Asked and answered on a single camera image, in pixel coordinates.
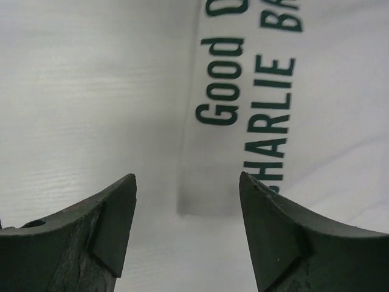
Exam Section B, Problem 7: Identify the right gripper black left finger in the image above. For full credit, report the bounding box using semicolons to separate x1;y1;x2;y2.
1;174;137;291

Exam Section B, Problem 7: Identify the white and green t-shirt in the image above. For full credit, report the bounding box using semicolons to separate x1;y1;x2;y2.
177;1;388;230

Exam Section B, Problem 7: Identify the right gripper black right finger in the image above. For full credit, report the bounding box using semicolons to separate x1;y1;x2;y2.
239;173;388;292

